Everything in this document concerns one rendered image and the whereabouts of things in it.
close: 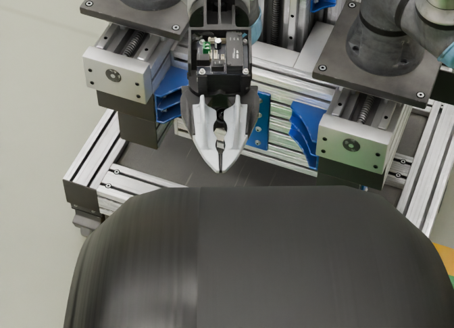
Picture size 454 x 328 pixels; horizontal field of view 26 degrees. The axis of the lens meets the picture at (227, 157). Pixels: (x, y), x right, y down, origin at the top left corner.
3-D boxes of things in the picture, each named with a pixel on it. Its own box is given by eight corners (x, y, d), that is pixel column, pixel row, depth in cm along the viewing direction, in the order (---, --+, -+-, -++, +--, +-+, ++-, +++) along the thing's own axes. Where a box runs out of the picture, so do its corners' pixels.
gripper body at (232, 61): (184, 68, 107) (186, -15, 113) (186, 114, 114) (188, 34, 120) (255, 68, 107) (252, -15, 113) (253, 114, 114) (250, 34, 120)
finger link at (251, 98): (218, 132, 109) (218, 70, 114) (218, 141, 111) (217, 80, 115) (261, 132, 109) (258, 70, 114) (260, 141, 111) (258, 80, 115)
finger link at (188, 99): (179, 133, 109) (180, 71, 114) (180, 141, 111) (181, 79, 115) (221, 133, 109) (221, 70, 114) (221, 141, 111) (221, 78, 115)
